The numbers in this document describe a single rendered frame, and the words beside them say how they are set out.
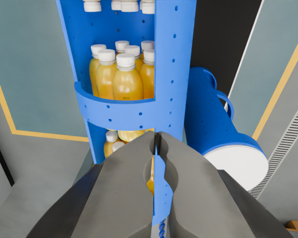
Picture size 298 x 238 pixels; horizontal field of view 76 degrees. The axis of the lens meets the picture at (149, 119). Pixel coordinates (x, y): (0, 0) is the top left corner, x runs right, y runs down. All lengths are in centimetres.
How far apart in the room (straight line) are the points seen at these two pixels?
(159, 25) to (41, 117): 195
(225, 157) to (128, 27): 55
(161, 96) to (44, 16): 149
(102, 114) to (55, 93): 158
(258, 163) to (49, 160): 223
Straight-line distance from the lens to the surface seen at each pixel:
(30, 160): 271
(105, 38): 60
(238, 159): 79
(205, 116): 90
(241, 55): 156
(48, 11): 176
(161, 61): 36
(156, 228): 138
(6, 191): 303
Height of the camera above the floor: 156
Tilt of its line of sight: 57 degrees down
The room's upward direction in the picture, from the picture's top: 174 degrees counter-clockwise
